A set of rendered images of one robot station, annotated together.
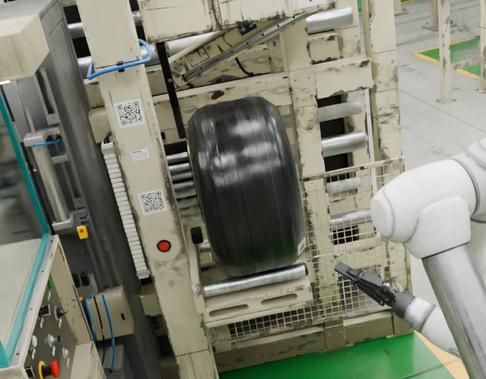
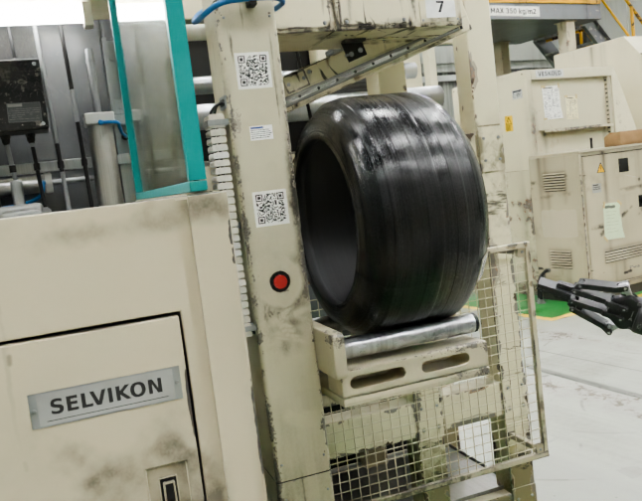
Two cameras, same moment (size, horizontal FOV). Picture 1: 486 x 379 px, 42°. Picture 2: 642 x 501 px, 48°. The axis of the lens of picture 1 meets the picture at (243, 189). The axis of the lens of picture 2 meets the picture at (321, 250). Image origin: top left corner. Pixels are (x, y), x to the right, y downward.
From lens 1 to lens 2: 1.05 m
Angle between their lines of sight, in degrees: 26
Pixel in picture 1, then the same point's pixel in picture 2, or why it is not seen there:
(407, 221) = not seen: outside the picture
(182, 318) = (296, 411)
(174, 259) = (292, 305)
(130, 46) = not seen: outside the picture
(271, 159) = (448, 129)
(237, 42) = (343, 70)
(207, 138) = (358, 108)
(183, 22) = (295, 12)
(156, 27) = not seen: hidden behind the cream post
